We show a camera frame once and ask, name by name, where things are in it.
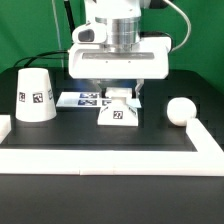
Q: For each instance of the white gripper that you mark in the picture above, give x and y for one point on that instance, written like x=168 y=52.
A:
x=91 y=58

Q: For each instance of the white lamp base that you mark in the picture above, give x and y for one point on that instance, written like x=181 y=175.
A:
x=119 y=112

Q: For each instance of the white lamp bulb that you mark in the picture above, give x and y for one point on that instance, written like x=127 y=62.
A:
x=180 y=110

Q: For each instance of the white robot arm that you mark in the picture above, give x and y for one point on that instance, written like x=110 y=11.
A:
x=121 y=18

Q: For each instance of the white lamp shade cone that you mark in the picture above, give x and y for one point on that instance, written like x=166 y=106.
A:
x=34 y=101

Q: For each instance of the white marker sheet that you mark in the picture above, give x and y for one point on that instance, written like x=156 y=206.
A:
x=82 y=99

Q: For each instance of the white U-shaped frame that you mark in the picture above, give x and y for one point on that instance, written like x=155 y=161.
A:
x=206 y=160

